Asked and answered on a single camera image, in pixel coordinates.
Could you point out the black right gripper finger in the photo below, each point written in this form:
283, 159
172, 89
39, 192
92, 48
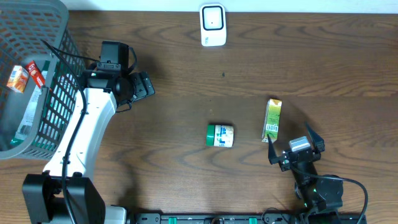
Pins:
272, 157
317, 140

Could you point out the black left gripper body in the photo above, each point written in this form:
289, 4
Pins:
139, 88

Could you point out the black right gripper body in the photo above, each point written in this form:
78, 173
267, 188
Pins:
285, 163

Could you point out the green tea carton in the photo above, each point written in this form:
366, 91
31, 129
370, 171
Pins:
271, 120

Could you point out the green lid white jar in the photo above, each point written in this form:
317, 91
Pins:
218, 135

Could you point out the red sachet stick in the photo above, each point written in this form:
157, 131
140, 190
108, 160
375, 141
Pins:
35, 73

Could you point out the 3M gloves package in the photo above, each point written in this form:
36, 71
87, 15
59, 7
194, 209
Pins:
25, 126

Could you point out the small orange box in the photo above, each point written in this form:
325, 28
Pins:
18, 79

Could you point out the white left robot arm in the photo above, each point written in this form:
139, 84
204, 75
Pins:
64, 192

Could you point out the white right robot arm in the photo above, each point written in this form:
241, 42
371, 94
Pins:
320, 193

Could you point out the white barcode scanner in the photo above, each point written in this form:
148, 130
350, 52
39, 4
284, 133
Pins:
213, 25

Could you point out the grey plastic basket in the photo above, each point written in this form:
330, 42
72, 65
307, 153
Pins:
38, 31

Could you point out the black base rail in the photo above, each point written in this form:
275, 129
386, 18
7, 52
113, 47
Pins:
272, 217

